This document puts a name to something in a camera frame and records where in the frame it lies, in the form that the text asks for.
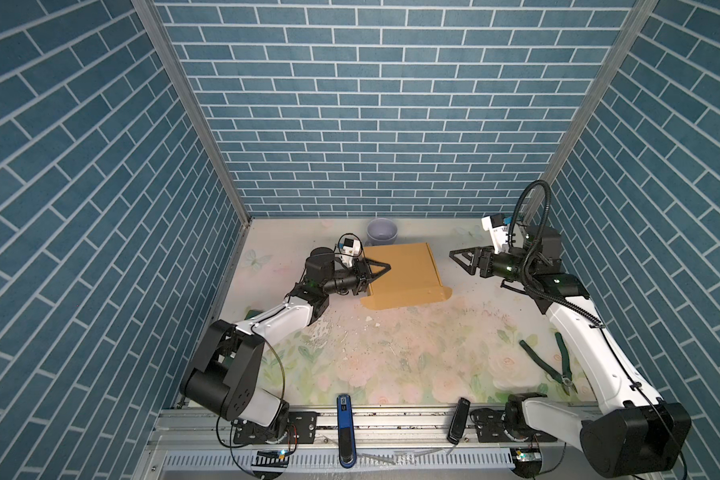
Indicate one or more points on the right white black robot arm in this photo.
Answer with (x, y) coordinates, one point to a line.
(634, 430)

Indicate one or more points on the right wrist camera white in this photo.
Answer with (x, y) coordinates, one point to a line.
(496, 226)

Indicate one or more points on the blue black handheld tool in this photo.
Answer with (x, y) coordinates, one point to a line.
(345, 432)

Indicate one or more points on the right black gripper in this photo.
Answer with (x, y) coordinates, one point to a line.
(488, 253)

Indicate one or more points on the white slotted cable duct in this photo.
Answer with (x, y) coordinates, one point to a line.
(327, 460)

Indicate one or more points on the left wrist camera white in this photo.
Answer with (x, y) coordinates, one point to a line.
(350, 250)

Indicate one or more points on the green rectangular block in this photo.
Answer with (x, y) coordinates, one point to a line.
(253, 315)

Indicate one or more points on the aluminium front rail frame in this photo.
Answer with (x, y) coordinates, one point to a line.
(376, 427)

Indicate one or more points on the lavender ceramic cup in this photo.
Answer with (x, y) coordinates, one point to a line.
(381, 231)

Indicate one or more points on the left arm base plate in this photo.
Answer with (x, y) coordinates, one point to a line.
(303, 423)

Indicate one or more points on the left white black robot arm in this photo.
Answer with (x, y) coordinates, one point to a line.
(223, 372)

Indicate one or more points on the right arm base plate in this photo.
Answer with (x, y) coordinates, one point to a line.
(491, 428)

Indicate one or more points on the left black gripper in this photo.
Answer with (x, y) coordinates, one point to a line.
(361, 279)

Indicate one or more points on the brown cardboard box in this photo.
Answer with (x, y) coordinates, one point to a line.
(413, 279)

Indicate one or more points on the black handheld device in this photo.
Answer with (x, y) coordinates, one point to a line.
(458, 421)

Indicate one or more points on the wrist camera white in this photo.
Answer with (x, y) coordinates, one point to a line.
(496, 226)
(350, 250)

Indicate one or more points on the right green controller board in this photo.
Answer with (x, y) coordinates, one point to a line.
(526, 456)

